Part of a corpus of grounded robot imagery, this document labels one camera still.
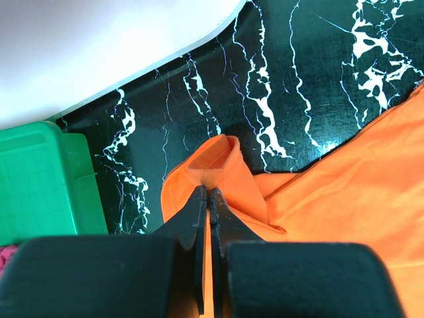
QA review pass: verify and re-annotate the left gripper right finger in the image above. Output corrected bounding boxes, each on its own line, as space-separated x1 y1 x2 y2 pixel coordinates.
210 189 405 317

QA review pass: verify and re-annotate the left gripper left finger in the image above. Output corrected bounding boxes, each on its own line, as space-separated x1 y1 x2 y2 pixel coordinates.
1 186 207 317

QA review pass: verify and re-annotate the orange t-shirt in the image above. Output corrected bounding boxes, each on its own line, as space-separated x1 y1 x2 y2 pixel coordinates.
160 87 423 317

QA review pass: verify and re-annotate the green plastic bin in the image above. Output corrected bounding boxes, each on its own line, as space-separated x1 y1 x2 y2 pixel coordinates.
1 121 108 246

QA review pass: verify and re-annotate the crumpled red t-shirt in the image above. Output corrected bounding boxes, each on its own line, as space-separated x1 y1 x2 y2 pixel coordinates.
0 244 18 276

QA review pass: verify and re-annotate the black marble pattern mat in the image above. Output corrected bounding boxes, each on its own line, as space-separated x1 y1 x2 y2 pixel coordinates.
57 0 423 234

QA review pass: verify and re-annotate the pink three-tier shelf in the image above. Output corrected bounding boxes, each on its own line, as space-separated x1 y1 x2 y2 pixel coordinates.
1 1 244 129

